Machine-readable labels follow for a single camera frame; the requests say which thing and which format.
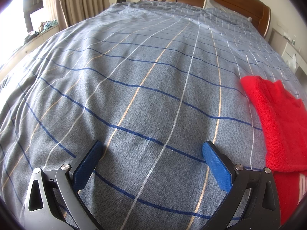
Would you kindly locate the white plastic bag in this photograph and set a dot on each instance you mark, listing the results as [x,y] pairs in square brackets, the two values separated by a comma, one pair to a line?
[293,61]

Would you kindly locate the beige curtain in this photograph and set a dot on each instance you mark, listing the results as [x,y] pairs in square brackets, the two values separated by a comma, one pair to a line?
[69,0]

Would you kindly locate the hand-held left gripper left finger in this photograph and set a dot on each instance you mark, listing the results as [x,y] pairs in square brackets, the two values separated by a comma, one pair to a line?
[86,167]

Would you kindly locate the window sill with clutter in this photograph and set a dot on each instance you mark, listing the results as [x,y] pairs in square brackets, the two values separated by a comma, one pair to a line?
[36,33]

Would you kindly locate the red sweater with white print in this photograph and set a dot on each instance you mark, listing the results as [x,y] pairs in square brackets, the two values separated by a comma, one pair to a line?
[278,129]

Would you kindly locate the white desk cabinet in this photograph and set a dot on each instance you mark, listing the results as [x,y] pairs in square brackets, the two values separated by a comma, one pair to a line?
[291,50]

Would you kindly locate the blue checked bed blanket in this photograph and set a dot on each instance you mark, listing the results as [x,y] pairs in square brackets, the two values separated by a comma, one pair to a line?
[144,100]

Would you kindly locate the white pillow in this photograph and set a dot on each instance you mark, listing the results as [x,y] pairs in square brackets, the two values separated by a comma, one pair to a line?
[220,4]

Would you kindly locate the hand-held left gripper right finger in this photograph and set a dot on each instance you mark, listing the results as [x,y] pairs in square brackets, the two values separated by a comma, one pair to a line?
[217,167]

